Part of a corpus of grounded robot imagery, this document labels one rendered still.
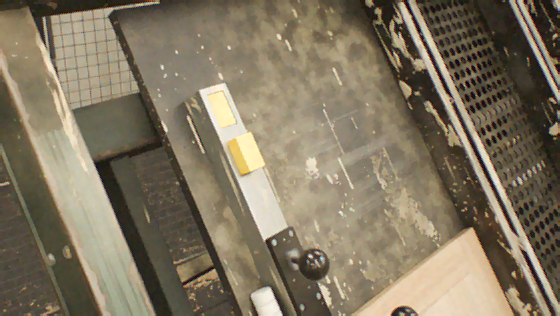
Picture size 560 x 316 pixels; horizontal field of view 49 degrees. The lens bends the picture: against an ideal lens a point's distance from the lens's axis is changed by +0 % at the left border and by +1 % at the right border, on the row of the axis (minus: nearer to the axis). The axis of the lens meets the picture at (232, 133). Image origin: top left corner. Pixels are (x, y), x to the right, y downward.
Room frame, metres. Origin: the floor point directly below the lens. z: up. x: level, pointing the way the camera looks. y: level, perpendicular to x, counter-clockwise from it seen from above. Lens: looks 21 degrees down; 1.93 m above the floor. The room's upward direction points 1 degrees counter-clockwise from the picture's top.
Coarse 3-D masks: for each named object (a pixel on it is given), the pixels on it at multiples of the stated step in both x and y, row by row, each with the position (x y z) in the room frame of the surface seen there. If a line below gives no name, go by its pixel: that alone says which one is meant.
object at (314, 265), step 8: (296, 248) 0.70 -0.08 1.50; (312, 248) 0.61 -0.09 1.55; (288, 256) 0.69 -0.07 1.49; (296, 256) 0.68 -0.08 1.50; (304, 256) 0.60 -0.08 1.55; (312, 256) 0.60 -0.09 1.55; (320, 256) 0.60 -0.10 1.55; (288, 264) 0.69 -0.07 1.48; (296, 264) 0.69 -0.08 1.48; (304, 264) 0.60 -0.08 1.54; (312, 264) 0.59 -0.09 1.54; (320, 264) 0.59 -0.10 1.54; (328, 264) 0.60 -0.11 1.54; (304, 272) 0.59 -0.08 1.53; (312, 272) 0.59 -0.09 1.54; (320, 272) 0.59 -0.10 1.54; (328, 272) 0.60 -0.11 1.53; (312, 280) 0.59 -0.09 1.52
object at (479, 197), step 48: (384, 0) 1.15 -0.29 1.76; (384, 48) 1.14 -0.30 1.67; (432, 48) 1.12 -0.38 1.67; (432, 96) 1.06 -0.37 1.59; (432, 144) 1.06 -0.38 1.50; (480, 144) 1.05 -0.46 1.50; (480, 192) 0.99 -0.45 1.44; (480, 240) 0.98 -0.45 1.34; (528, 240) 0.97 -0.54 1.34; (528, 288) 0.91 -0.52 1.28
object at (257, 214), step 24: (192, 96) 0.80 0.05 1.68; (216, 120) 0.78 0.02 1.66; (240, 120) 0.80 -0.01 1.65; (216, 144) 0.77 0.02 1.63; (216, 168) 0.77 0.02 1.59; (240, 192) 0.73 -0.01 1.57; (264, 192) 0.75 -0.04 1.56; (240, 216) 0.73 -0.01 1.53; (264, 216) 0.73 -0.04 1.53; (264, 240) 0.70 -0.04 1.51; (264, 264) 0.70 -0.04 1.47; (288, 312) 0.67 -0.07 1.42
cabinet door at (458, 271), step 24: (456, 240) 0.94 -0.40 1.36; (432, 264) 0.88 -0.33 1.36; (456, 264) 0.91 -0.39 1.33; (480, 264) 0.94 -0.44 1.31; (408, 288) 0.82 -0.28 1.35; (432, 288) 0.85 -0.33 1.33; (456, 288) 0.88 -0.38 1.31; (480, 288) 0.91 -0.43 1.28; (360, 312) 0.74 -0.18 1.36; (384, 312) 0.76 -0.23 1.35; (432, 312) 0.82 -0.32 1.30; (456, 312) 0.85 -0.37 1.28; (480, 312) 0.88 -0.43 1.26; (504, 312) 0.91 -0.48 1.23
